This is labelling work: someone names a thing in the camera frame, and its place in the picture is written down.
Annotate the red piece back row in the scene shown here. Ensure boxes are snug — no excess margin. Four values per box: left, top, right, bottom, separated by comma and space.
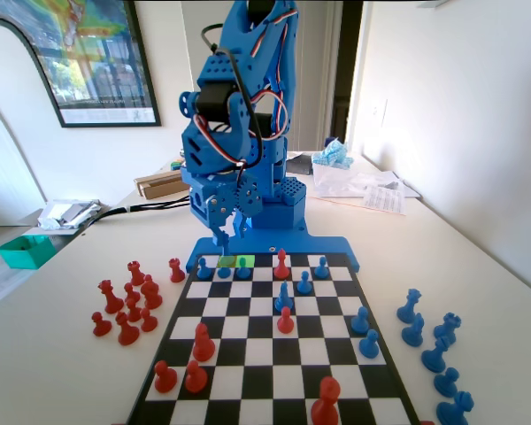
273, 248, 291, 280

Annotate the blue bishop chess piece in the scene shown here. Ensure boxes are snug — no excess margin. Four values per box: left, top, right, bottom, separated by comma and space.
421, 336, 451, 373
273, 280, 296, 314

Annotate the red chess queen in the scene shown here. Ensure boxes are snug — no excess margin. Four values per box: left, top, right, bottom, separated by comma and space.
97, 279, 125, 315

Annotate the red chess bishop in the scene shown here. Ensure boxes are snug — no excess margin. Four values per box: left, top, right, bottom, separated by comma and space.
192, 322, 216, 363

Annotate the large red piece front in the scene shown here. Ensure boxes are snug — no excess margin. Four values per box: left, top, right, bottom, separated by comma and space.
310, 375, 341, 425

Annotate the long cardboard box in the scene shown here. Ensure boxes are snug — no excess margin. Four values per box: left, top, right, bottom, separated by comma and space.
134, 171, 192, 200

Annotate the dark grey pad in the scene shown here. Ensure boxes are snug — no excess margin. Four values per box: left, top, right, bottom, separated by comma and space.
287, 154, 316, 176

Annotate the blue white fabric bundle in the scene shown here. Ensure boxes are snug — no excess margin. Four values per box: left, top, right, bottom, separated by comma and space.
311, 137, 356, 172

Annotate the clear plastic bag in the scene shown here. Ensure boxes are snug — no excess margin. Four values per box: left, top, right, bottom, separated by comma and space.
312, 162, 402, 198

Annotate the pile of papers and foil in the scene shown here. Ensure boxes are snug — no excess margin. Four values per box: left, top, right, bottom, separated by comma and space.
36, 198, 112, 231

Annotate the printed paper sheet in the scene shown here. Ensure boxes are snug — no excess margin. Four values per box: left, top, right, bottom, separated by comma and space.
361, 184, 409, 217

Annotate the black white chessboard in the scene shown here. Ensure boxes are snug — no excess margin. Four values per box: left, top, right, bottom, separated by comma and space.
124, 251, 422, 425

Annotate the black framed map poster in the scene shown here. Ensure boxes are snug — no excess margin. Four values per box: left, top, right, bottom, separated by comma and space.
0, 0, 163, 129

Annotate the green plastic bin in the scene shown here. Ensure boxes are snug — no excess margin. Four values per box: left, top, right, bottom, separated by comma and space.
0, 234, 57, 270

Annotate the white arched panel black edge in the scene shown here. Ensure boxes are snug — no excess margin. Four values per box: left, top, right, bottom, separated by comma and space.
0, 17, 64, 228

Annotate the black cable bundle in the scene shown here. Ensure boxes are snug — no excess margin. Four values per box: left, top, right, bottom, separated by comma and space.
76, 194, 192, 232

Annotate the blue arm base plate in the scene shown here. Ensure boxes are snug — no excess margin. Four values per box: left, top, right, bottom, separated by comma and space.
185, 220, 362, 274

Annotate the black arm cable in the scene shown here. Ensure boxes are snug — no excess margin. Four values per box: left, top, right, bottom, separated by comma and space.
201, 24, 267, 172

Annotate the red white black servo wire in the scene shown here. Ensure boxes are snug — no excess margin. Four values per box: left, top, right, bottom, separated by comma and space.
193, 6, 300, 172

